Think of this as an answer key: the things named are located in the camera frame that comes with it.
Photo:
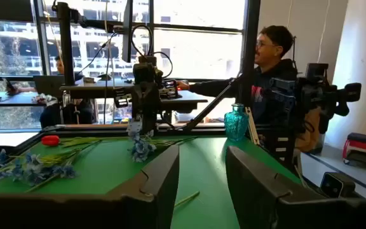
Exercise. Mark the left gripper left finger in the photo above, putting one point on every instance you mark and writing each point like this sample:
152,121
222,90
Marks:
151,197

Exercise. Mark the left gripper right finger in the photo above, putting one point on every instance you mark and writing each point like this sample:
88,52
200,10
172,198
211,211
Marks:
253,191

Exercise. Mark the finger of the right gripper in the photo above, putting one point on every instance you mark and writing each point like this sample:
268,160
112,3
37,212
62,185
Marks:
150,126
134,127

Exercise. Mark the blue flower spray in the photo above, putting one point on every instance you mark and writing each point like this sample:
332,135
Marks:
32,171
141,149

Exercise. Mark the white flower spray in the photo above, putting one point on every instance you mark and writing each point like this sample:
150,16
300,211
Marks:
186,199

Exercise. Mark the red tulip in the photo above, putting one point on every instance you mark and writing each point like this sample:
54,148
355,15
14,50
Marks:
50,140

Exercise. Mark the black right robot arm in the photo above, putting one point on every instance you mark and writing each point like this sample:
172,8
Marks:
146,74

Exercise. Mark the teal glass vase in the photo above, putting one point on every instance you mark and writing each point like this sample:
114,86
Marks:
236,122

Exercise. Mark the black boxy device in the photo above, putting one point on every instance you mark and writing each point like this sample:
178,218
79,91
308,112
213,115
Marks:
169,89

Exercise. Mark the black office desk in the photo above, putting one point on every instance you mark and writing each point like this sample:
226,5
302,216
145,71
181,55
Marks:
106,90

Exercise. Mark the black diagonal strut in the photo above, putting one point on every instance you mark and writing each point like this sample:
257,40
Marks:
210,106

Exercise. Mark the white perforated bar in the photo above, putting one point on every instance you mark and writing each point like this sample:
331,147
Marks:
252,125

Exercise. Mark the dark monitor panel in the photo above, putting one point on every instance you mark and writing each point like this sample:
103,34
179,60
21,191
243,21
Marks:
127,30

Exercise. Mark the tan bag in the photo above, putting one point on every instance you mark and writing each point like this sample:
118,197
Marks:
308,133

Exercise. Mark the person behind laptop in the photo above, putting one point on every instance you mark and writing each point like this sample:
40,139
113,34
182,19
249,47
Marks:
59,65

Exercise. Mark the crumpled white packet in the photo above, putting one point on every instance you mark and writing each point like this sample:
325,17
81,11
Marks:
43,98

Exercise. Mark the black laptop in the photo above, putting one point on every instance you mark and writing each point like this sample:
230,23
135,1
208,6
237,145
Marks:
48,85

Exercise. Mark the seated person with glasses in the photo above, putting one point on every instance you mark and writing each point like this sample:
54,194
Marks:
272,76

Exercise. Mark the small black camera box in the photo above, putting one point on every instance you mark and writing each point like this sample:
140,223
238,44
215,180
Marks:
337,185

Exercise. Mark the black stand post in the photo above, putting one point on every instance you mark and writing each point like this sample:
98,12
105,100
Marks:
65,43

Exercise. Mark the black frame pillar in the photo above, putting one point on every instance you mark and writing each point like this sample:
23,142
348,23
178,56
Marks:
249,51

